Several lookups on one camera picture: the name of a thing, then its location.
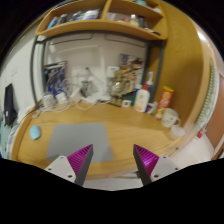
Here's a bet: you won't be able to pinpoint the steel cup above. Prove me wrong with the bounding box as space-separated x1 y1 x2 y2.
81 79 96 98

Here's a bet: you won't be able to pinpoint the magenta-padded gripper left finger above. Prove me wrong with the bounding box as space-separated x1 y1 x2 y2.
44 143 94 187

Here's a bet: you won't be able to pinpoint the clear domed container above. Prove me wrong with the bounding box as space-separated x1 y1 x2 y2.
41 94 55 108

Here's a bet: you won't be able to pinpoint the tangled white cables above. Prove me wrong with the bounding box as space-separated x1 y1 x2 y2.
33 68 111 113

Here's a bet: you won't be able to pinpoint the golden robot figurine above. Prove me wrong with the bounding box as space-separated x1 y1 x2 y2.
111 59 144 106

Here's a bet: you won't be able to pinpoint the wooden shelf unit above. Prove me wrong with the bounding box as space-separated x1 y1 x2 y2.
35 0 169 41

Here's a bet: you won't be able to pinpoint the white cube charger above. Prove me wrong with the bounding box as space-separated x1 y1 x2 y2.
55 92 69 105

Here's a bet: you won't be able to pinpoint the white pump lotion bottle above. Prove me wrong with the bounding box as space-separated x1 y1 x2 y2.
133 81 151 113

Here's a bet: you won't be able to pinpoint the light blue computer mouse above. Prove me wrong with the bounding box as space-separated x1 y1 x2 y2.
29 125 42 141

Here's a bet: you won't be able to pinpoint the white wall-mounted box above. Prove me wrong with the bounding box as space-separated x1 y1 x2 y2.
106 65 120 79

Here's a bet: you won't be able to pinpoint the white mug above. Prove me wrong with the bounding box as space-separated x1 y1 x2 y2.
161 107 182 129

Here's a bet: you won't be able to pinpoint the white plastic cup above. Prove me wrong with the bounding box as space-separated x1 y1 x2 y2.
169 124 186 140

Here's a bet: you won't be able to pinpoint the grey mouse pad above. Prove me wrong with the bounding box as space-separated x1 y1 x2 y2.
45 122 114 164

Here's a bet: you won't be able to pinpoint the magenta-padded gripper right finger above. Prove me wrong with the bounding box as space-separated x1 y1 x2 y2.
133 144 181 186

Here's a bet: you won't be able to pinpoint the robot model kit box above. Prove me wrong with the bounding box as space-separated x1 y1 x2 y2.
43 60 69 96

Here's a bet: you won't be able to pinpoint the red yellow snack can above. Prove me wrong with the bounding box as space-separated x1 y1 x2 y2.
154 85 175 120

